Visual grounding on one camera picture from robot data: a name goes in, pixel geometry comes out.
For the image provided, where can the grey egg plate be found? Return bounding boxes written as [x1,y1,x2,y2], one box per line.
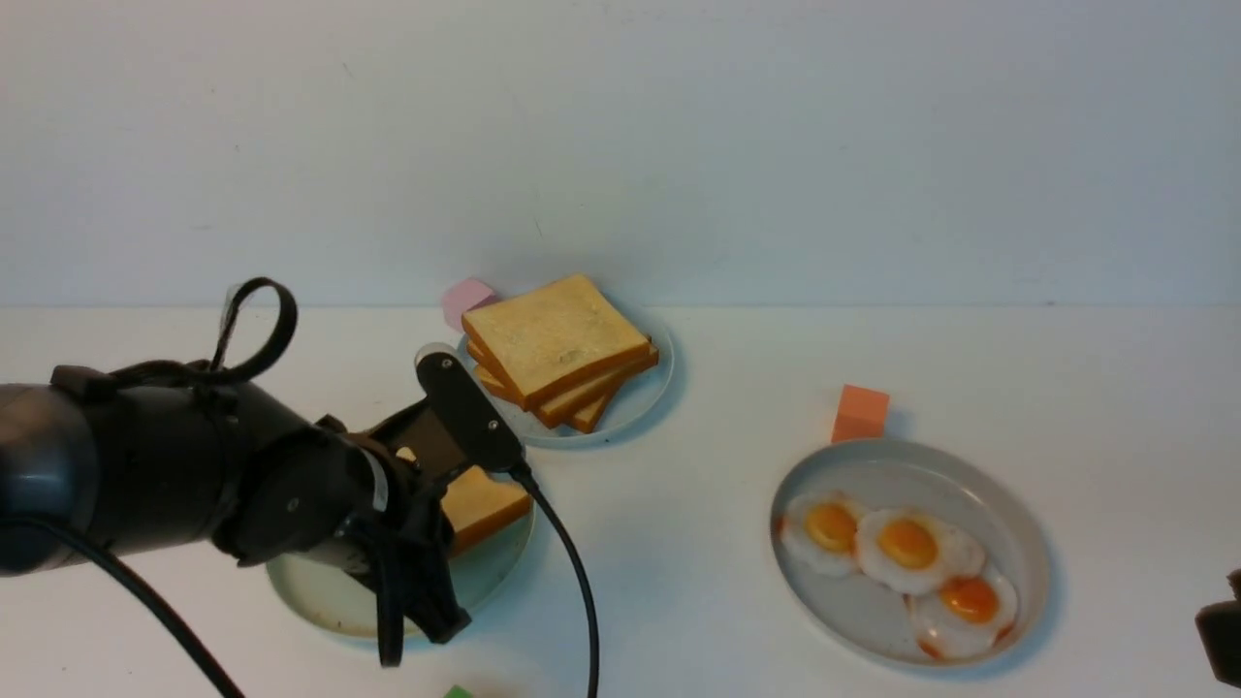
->
[769,440,1056,677]

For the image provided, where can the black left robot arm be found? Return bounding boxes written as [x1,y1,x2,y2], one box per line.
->
[2,361,495,667]

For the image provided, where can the pink cube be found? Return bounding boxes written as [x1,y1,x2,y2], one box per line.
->
[441,277,503,334]

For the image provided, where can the toast slice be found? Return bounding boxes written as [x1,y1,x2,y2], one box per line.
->
[473,364,621,433]
[460,274,654,410]
[398,447,532,559]
[467,340,659,414]

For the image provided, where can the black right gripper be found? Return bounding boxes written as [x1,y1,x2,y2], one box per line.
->
[1195,569,1241,689]

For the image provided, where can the grey-blue bread plate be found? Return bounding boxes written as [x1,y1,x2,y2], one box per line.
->
[491,306,678,450]

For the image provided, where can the fried egg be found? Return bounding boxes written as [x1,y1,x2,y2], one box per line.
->
[905,565,1020,661]
[776,491,870,579]
[853,508,987,596]

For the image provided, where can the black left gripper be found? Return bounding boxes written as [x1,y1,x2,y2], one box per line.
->
[211,400,472,668]

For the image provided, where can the black camera cable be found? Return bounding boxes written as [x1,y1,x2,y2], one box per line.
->
[509,465,602,698]

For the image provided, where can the light green empty plate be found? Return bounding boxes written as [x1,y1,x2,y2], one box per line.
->
[266,509,540,646]

